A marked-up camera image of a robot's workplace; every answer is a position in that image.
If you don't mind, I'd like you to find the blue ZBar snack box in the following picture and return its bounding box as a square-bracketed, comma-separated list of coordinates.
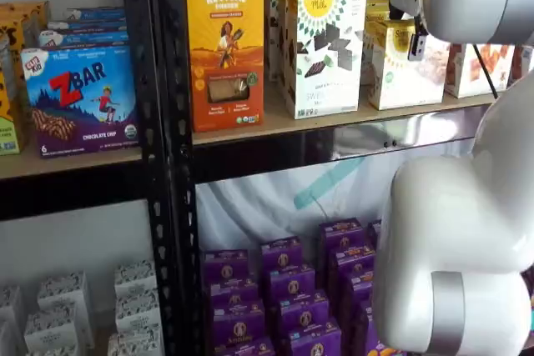
[65, 6, 127, 23]
[46, 18, 128, 34]
[19, 43, 140, 160]
[38, 29, 130, 49]

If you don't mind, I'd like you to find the orange Revival cracker box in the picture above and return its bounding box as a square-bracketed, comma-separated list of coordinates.
[184, 0, 266, 133]

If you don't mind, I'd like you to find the clear snack package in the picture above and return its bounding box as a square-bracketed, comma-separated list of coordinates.
[0, 30, 20, 101]

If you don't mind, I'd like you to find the wooden shelf board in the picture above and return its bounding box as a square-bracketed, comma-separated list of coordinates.
[0, 145, 144, 181]
[190, 80, 504, 148]

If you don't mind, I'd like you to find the thin black cable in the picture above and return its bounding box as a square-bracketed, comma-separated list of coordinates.
[471, 42, 501, 100]

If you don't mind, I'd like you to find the green and yellow snack box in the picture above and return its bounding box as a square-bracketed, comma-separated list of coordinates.
[0, 74, 25, 157]

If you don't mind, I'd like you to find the white patterned carton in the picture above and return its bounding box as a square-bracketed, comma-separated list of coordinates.
[107, 323, 166, 356]
[23, 343, 81, 356]
[114, 288, 163, 333]
[113, 261, 159, 299]
[36, 271, 96, 349]
[23, 308, 83, 348]

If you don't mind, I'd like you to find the white box brown print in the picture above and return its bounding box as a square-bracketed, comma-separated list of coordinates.
[509, 43, 534, 87]

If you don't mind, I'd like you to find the tall white Simple Mills box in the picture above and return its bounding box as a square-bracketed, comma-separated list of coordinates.
[265, 0, 331, 82]
[285, 0, 369, 121]
[275, 0, 350, 86]

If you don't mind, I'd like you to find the white plastic sheet teal stripe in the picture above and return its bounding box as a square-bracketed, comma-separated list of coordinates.
[194, 145, 475, 255]

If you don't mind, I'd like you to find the purple Annie's box orange label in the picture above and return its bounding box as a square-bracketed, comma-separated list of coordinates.
[365, 218, 384, 251]
[336, 270, 379, 319]
[318, 217, 365, 261]
[326, 243, 377, 286]
[365, 338, 408, 356]

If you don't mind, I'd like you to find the black metal shelving rack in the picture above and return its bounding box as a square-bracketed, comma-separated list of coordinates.
[0, 0, 168, 356]
[156, 0, 491, 356]

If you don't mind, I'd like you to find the grey cable connector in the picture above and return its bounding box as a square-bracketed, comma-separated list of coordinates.
[406, 32, 428, 62]

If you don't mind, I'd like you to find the purple Annie's snack box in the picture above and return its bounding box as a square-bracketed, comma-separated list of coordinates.
[264, 263, 317, 303]
[286, 317, 344, 356]
[200, 248, 252, 287]
[275, 289, 331, 332]
[205, 277, 261, 311]
[259, 235, 305, 274]
[209, 299, 267, 347]
[214, 335, 277, 356]

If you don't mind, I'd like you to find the white box orange crackers print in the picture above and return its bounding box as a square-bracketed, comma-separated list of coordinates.
[443, 41, 517, 99]

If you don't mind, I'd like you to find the small white yellow-label box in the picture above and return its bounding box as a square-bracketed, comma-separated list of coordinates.
[365, 18, 451, 112]
[361, 0, 393, 86]

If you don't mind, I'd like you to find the yellow chocolate chip cookie box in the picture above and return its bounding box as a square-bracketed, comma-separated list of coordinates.
[0, 0, 52, 82]

